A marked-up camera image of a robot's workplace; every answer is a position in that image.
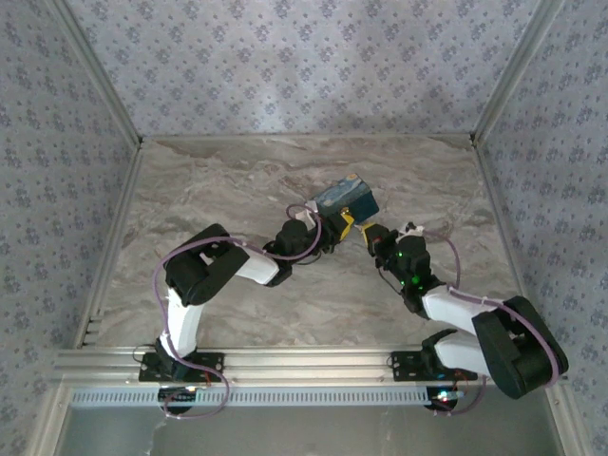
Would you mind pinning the blue painted box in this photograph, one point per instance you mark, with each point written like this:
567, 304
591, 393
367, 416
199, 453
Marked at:
342, 192

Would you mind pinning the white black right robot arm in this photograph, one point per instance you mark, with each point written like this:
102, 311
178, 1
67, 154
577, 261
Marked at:
456, 309

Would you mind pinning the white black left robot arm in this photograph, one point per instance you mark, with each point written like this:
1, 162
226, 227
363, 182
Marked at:
183, 323

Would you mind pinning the black controller board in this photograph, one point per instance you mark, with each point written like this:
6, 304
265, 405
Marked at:
176, 394
444, 396

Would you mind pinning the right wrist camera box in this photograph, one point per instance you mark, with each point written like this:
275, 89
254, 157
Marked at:
411, 230

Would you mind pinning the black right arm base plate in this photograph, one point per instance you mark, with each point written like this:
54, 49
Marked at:
404, 366

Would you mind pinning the aluminium side rail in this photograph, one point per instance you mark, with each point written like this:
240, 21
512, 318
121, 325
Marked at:
111, 242
499, 214

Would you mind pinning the long aluminium base rail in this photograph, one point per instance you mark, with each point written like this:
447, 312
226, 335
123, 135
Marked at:
309, 363

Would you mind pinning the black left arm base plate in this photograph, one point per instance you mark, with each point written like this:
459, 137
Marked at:
211, 366

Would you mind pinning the aluminium corner post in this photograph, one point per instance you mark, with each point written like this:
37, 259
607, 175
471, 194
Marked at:
518, 66
100, 76

